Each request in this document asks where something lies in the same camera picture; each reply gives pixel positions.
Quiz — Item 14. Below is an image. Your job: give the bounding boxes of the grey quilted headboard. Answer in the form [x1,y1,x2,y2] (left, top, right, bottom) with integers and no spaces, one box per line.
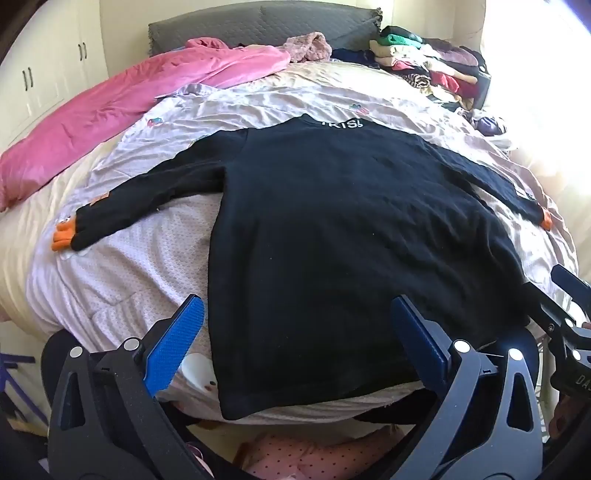
[148,4,384,57]

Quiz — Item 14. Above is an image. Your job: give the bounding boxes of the person's right hand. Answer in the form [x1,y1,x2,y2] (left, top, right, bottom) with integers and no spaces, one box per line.
[547,402,574,440]

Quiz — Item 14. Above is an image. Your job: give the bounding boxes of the cream bed sheet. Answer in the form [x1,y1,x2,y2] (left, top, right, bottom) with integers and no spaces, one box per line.
[0,58,591,324]

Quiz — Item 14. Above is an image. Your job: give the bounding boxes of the purple garment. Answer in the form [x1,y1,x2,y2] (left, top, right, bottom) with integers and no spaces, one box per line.
[470,114,509,138]

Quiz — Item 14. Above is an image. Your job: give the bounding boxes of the pink fuzzy garment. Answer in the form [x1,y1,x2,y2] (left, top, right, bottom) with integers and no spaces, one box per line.
[283,31,334,64]

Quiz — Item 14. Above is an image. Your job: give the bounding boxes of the navy garment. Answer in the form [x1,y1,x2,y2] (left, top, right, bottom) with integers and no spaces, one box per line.
[330,47,382,70]

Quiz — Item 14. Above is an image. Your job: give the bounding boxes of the blue metal rack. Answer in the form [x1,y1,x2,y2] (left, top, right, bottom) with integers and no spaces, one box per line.
[0,353,49,428]

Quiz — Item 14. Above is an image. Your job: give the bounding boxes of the pile of folded clothes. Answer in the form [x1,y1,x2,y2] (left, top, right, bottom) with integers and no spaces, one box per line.
[368,25,492,112]

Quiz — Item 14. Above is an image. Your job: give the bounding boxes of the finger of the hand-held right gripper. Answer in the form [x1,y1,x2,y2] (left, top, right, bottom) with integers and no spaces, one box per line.
[551,264,591,321]
[522,281,575,335]

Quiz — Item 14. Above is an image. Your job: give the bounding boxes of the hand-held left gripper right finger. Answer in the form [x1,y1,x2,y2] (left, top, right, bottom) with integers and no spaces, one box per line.
[390,294,555,480]

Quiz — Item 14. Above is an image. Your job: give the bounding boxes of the white wardrobe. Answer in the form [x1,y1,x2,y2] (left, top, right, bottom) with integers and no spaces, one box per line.
[0,0,109,151]

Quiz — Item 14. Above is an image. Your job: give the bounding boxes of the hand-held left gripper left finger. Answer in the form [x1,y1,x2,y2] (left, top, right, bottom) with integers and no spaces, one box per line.
[48,294,206,480]

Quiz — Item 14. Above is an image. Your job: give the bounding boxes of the lilac strawberry print blanket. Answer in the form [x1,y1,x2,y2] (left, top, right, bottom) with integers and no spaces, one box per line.
[25,83,580,423]

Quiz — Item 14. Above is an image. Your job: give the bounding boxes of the pink duvet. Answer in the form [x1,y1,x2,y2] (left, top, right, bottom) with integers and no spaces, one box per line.
[0,38,291,213]

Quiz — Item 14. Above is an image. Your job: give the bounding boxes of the pink dotted cloth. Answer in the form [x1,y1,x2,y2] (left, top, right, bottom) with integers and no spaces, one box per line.
[242,427,407,480]

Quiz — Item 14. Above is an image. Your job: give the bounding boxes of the black sweater with orange cuffs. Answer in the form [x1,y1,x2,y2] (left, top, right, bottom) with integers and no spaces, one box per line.
[52,115,554,421]

